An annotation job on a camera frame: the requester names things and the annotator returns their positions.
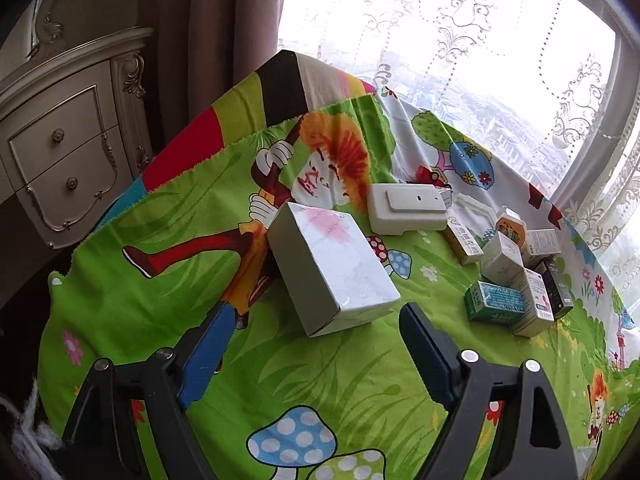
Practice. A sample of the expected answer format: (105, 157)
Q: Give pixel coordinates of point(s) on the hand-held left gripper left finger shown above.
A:
(207, 347)

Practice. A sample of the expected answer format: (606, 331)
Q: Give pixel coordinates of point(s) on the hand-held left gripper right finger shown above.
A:
(425, 350)

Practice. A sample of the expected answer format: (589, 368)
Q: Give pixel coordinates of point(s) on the narrow white and gold box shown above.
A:
(462, 240)

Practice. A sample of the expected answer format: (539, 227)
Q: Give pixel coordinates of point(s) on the white box with pink print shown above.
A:
(335, 265)

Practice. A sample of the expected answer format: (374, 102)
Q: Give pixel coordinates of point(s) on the tall black box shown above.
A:
(555, 290)

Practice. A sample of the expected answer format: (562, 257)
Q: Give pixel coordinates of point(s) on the cartoon printed green sheet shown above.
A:
(150, 300)

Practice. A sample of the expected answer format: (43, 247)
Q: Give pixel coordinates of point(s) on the green and white box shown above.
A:
(492, 301)

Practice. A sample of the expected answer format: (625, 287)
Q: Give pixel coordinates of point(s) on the white box with pink label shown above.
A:
(535, 305)

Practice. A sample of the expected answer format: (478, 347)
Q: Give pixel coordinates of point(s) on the small white square box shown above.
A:
(501, 259)

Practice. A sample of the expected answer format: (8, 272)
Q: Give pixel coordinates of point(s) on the white flat rectangular box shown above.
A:
(407, 207)

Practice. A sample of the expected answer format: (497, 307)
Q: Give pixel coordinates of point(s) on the white plastic tray insert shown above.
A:
(475, 207)

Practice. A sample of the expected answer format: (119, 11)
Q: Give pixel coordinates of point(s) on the yellow hexagonal box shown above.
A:
(511, 225)

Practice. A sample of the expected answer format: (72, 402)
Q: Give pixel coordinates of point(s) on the white box with black text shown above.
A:
(542, 241)

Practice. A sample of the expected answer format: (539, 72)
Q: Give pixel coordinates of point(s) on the red toy car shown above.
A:
(431, 177)

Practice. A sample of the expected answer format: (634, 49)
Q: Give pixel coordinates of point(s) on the white fluffy yarn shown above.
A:
(32, 430)

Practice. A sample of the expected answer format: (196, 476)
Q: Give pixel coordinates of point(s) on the colourful striped cloth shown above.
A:
(192, 142)

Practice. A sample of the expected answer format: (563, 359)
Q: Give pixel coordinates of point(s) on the cream nightstand drawer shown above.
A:
(55, 132)
(75, 182)

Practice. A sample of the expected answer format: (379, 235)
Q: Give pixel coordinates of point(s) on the ornate cream nightstand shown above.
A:
(75, 110)

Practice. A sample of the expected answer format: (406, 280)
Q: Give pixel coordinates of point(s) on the white lace curtain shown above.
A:
(450, 35)

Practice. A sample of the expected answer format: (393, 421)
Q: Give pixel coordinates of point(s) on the brown curtain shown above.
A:
(215, 20)

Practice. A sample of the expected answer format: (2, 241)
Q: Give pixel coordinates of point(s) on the grey window frame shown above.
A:
(597, 130)

